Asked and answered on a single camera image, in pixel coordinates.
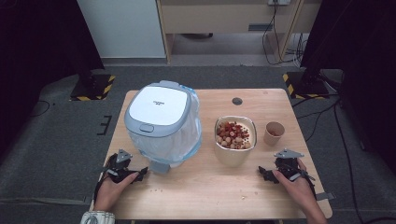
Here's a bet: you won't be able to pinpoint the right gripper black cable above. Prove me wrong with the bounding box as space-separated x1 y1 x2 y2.
303 174 318 201

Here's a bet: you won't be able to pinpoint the beige bowl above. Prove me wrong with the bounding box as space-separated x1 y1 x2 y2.
213 115 259 168

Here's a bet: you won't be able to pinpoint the brown paper cup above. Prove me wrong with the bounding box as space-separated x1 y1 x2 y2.
263 120 286 147

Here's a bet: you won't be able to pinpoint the black hanging cable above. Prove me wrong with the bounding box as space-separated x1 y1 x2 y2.
262 0 302 66

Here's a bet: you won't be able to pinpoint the black stand base striped edge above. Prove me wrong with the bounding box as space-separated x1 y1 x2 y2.
282 71 332 100
69 73 117 103

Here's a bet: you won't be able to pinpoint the mixed nuts and red fruits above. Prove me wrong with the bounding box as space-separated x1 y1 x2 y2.
216 120 252 150

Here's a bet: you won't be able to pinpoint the translucent white trash bag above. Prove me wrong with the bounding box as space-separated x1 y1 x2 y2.
127 85 203 165

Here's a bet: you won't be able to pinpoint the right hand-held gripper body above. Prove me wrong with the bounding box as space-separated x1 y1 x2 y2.
273 148 316 182

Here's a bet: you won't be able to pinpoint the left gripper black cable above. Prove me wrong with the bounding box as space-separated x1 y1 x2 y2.
92 176 110 203

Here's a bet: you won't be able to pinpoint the grey white pedal trash can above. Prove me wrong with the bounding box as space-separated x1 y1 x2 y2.
123 79 203 175

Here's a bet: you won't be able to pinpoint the white cabinet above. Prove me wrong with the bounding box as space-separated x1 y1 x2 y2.
76 0 167 60

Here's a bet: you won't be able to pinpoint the thin black floor cable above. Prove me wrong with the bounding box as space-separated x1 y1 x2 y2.
29 99 51 119

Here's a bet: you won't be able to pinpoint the light wooden desk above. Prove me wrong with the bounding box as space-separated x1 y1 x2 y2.
155 0 322 64

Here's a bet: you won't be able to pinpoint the dark curtain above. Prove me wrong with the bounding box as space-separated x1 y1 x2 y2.
299 0 396 175
0 0 106 158

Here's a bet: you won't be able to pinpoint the person's left hand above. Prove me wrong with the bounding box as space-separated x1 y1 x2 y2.
92 172 140 213

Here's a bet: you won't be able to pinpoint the person's right hand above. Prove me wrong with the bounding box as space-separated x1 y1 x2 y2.
272 158 322 216

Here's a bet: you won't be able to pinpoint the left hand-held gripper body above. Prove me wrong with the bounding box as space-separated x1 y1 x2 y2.
104 148 140 184

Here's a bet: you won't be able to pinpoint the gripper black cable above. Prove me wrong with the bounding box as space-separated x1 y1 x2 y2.
303 174 318 201
92 176 110 203

